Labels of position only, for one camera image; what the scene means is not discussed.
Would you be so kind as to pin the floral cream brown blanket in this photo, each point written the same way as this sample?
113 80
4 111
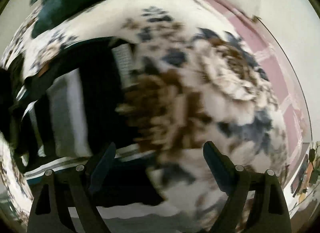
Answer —
188 77

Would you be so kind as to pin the black grey striped sweater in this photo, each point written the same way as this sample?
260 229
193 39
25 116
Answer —
68 110

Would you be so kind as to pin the pink patterned bed sheet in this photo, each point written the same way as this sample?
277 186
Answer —
280 73

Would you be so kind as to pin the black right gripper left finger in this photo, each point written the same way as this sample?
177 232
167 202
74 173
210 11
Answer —
57 192

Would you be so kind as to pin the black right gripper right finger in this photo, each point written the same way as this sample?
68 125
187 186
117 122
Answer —
268 212

